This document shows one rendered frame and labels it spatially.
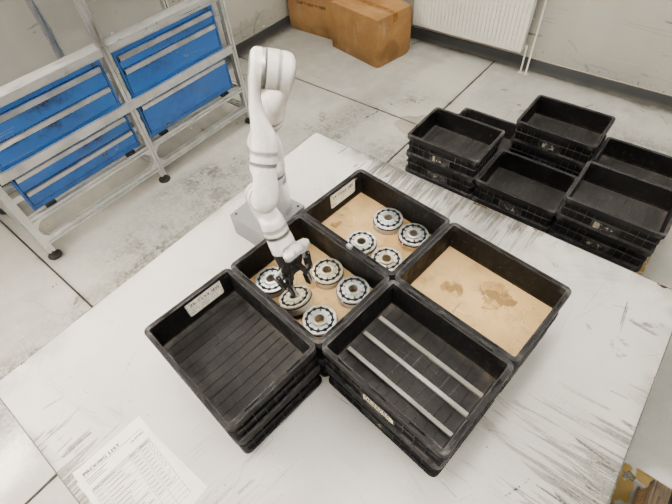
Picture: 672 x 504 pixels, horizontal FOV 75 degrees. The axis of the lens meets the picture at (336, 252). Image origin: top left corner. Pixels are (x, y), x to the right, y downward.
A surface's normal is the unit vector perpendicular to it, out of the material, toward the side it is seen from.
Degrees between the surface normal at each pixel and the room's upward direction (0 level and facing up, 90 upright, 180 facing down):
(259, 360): 0
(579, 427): 0
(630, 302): 0
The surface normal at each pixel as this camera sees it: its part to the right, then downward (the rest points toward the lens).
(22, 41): 0.78, 0.45
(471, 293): -0.07, -0.63
